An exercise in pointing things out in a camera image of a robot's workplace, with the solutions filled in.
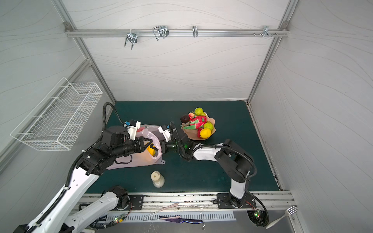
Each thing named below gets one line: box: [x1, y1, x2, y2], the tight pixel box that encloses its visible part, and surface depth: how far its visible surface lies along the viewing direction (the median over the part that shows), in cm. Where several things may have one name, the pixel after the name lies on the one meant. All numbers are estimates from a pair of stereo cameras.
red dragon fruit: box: [183, 115, 207, 135], surface depth 97 cm
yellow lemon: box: [199, 128, 212, 139], surface depth 93 cm
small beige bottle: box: [150, 170, 165, 188], surface depth 75 cm
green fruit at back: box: [194, 107, 206, 117], surface depth 104 cm
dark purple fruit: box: [180, 114, 190, 124], surface depth 99 cm
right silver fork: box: [265, 205, 299, 230], surface depth 72 cm
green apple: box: [203, 120, 214, 131], surface depth 98 cm
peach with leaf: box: [187, 112, 195, 121], surface depth 102 cm
